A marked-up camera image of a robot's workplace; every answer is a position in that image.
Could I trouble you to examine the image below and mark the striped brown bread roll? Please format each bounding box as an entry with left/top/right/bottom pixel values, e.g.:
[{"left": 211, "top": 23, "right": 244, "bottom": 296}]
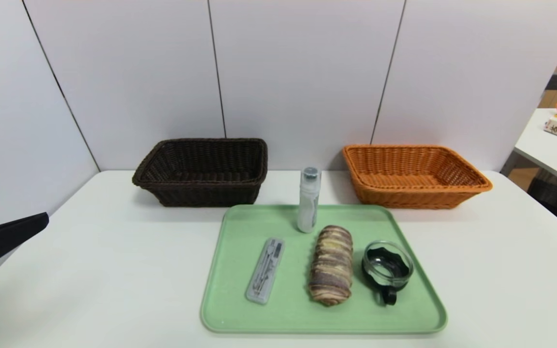
[{"left": 308, "top": 225, "right": 354, "bottom": 306}]

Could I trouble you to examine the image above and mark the glass cup with black holder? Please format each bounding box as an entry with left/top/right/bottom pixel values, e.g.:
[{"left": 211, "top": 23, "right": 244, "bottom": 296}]
[{"left": 362, "top": 240, "right": 414, "bottom": 306}]

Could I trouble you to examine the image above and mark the dark brown wicker basket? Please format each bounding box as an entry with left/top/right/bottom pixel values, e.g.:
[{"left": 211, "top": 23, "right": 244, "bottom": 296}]
[{"left": 132, "top": 138, "right": 268, "bottom": 207}]

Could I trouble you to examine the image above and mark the orange wicker basket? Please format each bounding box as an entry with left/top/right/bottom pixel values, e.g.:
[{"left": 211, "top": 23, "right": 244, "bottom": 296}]
[{"left": 342, "top": 144, "right": 493, "bottom": 209}]

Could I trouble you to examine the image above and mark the white plastic bottle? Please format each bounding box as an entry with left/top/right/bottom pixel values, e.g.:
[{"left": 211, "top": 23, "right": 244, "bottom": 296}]
[{"left": 297, "top": 167, "right": 322, "bottom": 233}]

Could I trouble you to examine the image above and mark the clear plastic compass case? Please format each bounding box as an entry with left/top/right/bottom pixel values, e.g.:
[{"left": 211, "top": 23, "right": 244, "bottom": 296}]
[{"left": 245, "top": 237, "right": 285, "bottom": 305}]

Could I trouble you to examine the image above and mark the light green plastic tray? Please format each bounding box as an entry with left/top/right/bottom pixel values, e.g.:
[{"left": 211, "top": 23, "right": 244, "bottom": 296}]
[{"left": 200, "top": 204, "right": 448, "bottom": 335}]

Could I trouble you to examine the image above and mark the white side table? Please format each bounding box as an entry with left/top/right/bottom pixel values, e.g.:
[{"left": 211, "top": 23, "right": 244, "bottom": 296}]
[{"left": 514, "top": 107, "right": 557, "bottom": 190}]

